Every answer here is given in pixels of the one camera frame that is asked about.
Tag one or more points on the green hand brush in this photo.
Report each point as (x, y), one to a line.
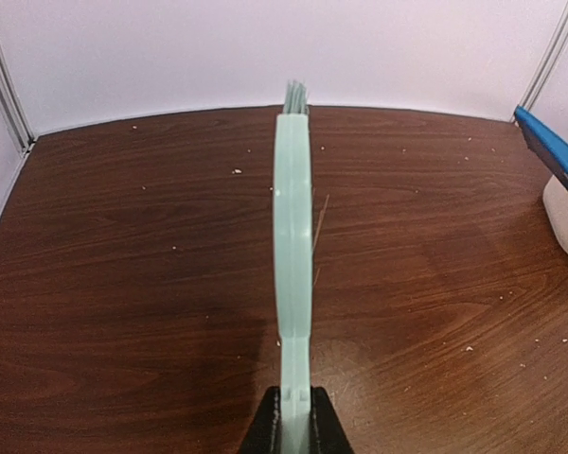
(293, 242)

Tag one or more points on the left aluminium frame post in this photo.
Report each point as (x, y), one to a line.
(13, 113)

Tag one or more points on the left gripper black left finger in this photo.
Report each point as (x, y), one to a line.
(264, 433)

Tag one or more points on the blue plastic dustpan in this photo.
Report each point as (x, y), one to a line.
(546, 144)

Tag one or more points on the right aluminium frame post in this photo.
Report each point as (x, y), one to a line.
(547, 91)

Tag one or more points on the aluminium frame post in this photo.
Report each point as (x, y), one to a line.
(547, 91)
(13, 113)

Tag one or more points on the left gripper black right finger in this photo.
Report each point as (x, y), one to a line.
(327, 435)

